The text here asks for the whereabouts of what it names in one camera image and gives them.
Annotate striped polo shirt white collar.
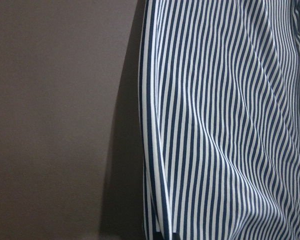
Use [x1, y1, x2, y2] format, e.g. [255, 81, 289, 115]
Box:
[138, 0, 300, 240]

